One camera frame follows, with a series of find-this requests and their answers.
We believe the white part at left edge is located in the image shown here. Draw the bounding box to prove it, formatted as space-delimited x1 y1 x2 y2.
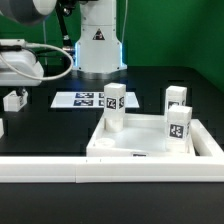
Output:
0 118 4 139

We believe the white sheet with AprilTags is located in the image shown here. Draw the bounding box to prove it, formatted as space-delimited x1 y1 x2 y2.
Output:
51 92 139 108

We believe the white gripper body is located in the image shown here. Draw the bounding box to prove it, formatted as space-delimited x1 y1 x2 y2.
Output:
0 50 44 86

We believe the white L-shaped obstacle fence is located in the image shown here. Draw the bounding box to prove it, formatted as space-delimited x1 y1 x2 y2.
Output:
0 120 224 183

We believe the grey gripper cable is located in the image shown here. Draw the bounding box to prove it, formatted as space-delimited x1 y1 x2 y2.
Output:
0 39 74 82

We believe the white square tabletop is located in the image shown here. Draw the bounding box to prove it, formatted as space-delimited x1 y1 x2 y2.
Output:
86 113 195 157

